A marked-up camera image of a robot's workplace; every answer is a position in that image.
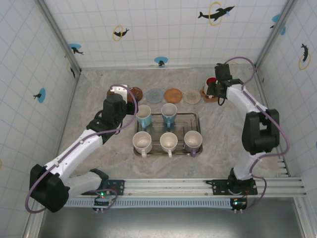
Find white cup red inside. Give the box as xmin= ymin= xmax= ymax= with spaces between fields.
xmin=203 ymin=77 xmax=218 ymax=100

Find paw shaped wooden coaster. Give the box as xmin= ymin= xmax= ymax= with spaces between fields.
xmin=200 ymin=89 xmax=220 ymax=103

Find brown wooden coaster white marks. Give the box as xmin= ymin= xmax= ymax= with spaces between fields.
xmin=127 ymin=86 xmax=144 ymax=101

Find light blue cup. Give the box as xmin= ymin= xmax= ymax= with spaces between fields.
xmin=135 ymin=104 xmax=152 ymax=129

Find multicolour woven coaster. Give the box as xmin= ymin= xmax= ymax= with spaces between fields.
xmin=183 ymin=89 xmax=201 ymax=105

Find white ceramic cup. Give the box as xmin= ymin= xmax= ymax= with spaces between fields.
xmin=159 ymin=132 xmax=179 ymax=158
xmin=132 ymin=131 xmax=153 ymax=158

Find grey blue woven coaster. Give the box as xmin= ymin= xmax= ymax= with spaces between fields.
xmin=145 ymin=88 xmax=164 ymax=104

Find orange rattan coaster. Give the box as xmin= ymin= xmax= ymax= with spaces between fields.
xmin=163 ymin=88 xmax=183 ymax=104

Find blue floral cup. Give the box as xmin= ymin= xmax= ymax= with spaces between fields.
xmin=160 ymin=103 xmax=178 ymax=128

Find purple cup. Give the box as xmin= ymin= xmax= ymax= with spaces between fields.
xmin=183 ymin=130 xmax=204 ymax=158

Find metal tray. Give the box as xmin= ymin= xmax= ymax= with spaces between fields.
xmin=133 ymin=112 xmax=204 ymax=157

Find blue circle seal sticker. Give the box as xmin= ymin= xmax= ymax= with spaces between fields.
xmin=154 ymin=56 xmax=169 ymax=67

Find blue circle shark sticker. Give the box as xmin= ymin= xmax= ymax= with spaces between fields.
xmin=68 ymin=43 xmax=84 ymax=56

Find blue circle fish sticker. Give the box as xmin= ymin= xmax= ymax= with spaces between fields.
xmin=33 ymin=88 xmax=47 ymax=103

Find blue sticker with black animal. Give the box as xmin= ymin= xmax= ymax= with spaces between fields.
xmin=269 ymin=13 xmax=282 ymax=29

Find grey metal panel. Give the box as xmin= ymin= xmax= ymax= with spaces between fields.
xmin=39 ymin=207 xmax=305 ymax=238

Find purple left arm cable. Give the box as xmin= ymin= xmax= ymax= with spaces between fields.
xmin=24 ymin=84 xmax=139 ymax=214

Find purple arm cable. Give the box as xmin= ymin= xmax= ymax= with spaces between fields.
xmin=224 ymin=56 xmax=290 ymax=213
xmin=24 ymin=84 xmax=139 ymax=214

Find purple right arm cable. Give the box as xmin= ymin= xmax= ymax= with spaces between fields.
xmin=224 ymin=56 xmax=290 ymax=213

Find aluminium frame rail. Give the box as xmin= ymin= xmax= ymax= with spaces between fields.
xmin=254 ymin=69 xmax=290 ymax=177
xmin=80 ymin=63 xmax=256 ymax=70
xmin=51 ymin=70 xmax=81 ymax=178

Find yellow ring black animal sticker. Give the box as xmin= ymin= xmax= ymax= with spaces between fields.
xmin=66 ymin=61 xmax=76 ymax=79

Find aluminium corner post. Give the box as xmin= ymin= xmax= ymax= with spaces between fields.
xmin=254 ymin=0 xmax=297 ymax=72
xmin=34 ymin=0 xmax=82 ymax=77

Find large dolphin yellow ring sticker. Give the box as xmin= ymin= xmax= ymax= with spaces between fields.
xmin=197 ymin=1 xmax=235 ymax=27

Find small dolphin yellow ring sticker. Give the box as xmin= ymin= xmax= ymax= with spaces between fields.
xmin=112 ymin=24 xmax=130 ymax=42

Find yellow ring seahorse sticker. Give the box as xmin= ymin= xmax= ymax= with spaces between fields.
xmin=298 ymin=43 xmax=312 ymax=70

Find wide aluminium base rail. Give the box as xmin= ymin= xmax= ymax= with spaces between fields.
xmin=37 ymin=177 xmax=308 ymax=198

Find grey slotted cable duct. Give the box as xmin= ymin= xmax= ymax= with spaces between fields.
xmin=63 ymin=197 xmax=294 ymax=208

